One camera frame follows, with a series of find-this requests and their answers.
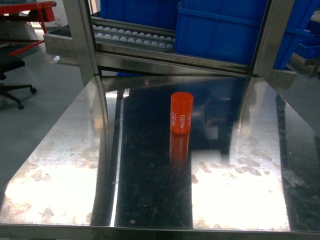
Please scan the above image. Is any orange cylindrical capacitor 4680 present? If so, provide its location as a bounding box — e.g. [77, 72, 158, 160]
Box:
[170, 91, 194, 135]

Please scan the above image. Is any stainless steel roller rack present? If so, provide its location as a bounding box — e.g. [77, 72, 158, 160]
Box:
[44, 0, 296, 84]

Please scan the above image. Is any blue plastic crate behind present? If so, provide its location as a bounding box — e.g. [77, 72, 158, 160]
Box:
[100, 0, 179, 30]

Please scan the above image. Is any large blue plastic crate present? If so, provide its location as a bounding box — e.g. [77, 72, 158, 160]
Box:
[174, 0, 320, 70]

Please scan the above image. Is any black office chair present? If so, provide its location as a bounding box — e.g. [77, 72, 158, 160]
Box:
[0, 53, 38, 110]

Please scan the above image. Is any blue crate far right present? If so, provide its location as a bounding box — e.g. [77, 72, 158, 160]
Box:
[295, 20, 320, 59]

